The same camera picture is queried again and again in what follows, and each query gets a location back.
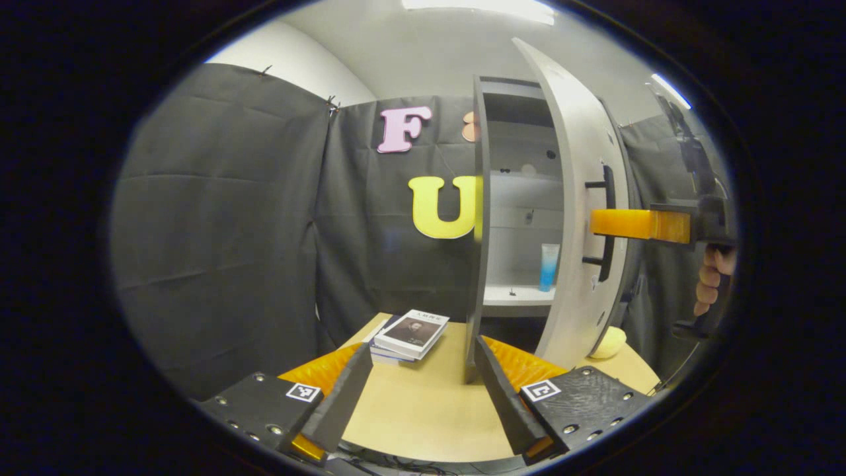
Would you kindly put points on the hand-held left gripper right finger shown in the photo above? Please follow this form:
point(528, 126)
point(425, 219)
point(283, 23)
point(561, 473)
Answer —
point(505, 403)

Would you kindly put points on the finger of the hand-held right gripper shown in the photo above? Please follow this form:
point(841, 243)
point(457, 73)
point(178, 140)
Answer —
point(628, 223)

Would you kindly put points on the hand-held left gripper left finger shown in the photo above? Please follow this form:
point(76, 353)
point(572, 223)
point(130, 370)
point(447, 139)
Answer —
point(344, 403)

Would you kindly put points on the blue white bottle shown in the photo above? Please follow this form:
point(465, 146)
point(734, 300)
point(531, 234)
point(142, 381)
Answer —
point(548, 272)

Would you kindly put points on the white cabinet door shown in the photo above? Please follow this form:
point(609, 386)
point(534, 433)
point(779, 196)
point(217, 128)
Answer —
point(568, 132)

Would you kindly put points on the grey cabinet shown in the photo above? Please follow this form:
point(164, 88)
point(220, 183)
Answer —
point(477, 231)

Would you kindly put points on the blue book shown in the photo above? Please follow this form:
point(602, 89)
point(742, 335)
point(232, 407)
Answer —
point(383, 357)

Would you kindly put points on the white portrait cover book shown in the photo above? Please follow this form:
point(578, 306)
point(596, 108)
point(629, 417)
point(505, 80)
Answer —
point(413, 330)

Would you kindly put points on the yellow round sponge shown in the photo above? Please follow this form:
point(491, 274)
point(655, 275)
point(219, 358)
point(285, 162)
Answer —
point(609, 342)

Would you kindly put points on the black backdrop cloth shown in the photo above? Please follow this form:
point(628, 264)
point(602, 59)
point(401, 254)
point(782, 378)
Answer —
point(218, 231)

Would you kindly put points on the long ceiling light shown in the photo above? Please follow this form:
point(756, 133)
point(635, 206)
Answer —
point(479, 10)

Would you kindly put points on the small metal clip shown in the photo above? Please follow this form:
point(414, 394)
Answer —
point(265, 69)
point(332, 103)

